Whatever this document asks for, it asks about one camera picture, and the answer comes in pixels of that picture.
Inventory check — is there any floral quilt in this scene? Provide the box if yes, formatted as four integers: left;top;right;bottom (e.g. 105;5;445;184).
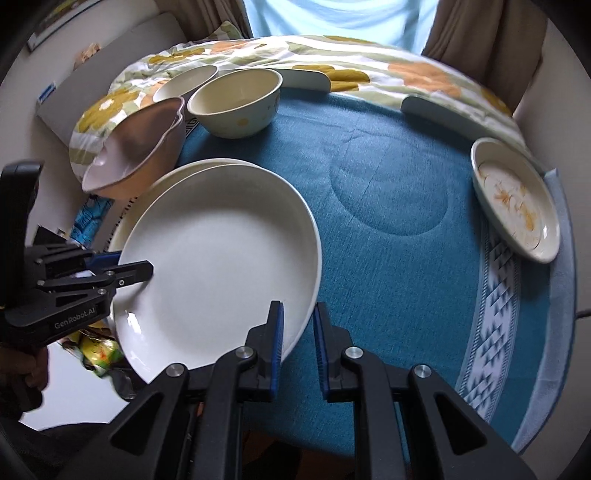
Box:
68;21;536;183

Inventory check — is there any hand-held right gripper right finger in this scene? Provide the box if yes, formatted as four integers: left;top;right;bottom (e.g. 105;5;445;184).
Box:
312;302;539;480

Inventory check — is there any pink wavy-rim bowl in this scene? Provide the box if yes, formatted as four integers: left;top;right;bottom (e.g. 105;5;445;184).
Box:
82;96;187;200

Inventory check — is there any yellow-green snack packet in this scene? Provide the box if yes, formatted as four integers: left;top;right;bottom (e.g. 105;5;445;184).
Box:
65;323;126;380

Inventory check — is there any clear plastic wrapper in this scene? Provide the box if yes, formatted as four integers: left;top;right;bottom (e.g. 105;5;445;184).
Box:
108;367;141;401

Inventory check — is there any beige curtain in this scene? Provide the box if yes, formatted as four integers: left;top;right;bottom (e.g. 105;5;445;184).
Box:
422;0;549;117
156;0;253;46

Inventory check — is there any light blue sheer curtain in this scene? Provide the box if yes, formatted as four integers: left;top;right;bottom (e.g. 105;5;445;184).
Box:
242;0;439;51

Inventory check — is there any cream bowl with yellow dots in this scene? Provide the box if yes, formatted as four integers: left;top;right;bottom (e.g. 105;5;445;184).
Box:
187;68;283;139

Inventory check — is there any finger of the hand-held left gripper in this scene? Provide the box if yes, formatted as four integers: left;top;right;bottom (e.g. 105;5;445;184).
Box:
99;260;155;291
83;250;123;273

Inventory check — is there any plain cream bowl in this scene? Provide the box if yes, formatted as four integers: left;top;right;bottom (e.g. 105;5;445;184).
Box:
151;65;219;104

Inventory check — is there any cream plate with orange flowers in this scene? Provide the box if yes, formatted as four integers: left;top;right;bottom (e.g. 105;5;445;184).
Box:
470;137;561;265

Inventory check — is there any large white plate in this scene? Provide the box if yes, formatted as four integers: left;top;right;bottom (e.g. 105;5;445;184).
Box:
108;158;260;250
112;165;323;385

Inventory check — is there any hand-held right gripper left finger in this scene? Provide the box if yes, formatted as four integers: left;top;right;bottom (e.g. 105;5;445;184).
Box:
60;300;284;480

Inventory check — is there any blue woven blanket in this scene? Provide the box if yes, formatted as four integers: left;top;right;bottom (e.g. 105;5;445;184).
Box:
175;90;580;480

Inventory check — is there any person's left hand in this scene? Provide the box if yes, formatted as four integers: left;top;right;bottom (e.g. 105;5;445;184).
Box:
0;344;51;391

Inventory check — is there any grey cushion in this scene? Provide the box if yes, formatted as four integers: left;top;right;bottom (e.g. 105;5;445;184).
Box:
36;60;154;149

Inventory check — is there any framed wall poster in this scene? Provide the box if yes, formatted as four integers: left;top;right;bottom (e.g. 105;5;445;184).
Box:
25;0;105;52

